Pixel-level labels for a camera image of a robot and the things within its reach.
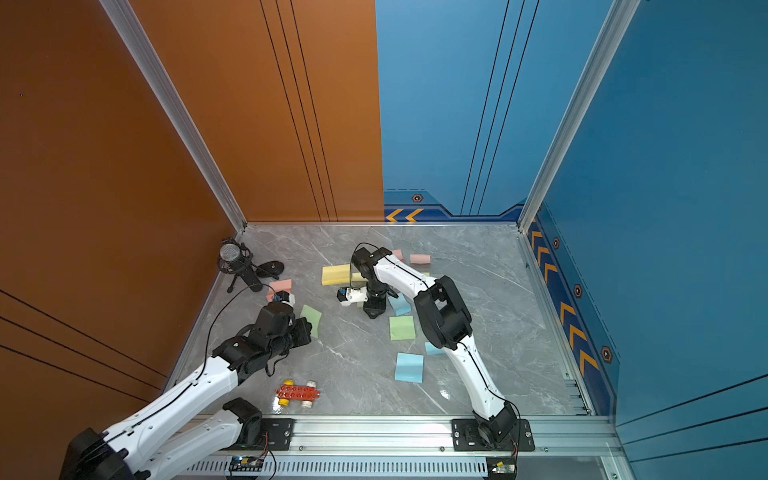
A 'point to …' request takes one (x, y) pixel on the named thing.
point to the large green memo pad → (402, 328)
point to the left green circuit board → (246, 464)
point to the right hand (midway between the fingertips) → (374, 308)
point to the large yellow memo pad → (333, 275)
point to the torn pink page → (420, 258)
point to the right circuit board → (502, 468)
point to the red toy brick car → (291, 392)
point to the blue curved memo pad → (400, 305)
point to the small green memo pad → (313, 317)
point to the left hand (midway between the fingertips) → (314, 321)
